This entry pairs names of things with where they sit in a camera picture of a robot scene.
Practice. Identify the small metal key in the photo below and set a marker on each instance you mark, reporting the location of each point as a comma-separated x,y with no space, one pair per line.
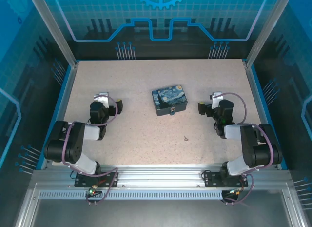
186,138

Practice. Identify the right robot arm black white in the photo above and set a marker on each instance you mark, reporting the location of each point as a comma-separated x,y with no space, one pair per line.
253,149

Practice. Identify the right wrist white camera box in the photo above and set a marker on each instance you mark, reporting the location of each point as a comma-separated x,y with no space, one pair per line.
216,98

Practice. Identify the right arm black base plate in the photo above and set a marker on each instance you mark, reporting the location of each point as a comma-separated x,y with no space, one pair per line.
214,180

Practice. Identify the small lit connector board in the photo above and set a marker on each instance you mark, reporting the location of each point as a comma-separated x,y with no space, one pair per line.
92,191
235,192

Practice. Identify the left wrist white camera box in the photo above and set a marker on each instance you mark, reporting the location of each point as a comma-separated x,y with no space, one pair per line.
102,98

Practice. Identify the wide aluminium mounting rail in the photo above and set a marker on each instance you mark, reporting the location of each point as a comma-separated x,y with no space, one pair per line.
158,175

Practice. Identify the starry night tin box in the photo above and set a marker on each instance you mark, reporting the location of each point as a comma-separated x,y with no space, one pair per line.
169,97

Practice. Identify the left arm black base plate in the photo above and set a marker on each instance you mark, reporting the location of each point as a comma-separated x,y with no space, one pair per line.
83,181

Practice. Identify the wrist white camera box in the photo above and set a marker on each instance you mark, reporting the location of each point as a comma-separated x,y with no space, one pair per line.
216,98
102,98

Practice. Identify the aluminium table side rail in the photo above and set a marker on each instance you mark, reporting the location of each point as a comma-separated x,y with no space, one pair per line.
262,100
61,109

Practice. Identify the aluminium frame post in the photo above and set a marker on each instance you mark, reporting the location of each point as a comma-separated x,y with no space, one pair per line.
56,29
263,29

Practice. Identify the small blue padlock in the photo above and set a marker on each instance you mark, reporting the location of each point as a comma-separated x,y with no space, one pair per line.
172,111

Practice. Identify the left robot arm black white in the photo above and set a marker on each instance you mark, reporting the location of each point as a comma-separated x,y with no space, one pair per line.
74,149

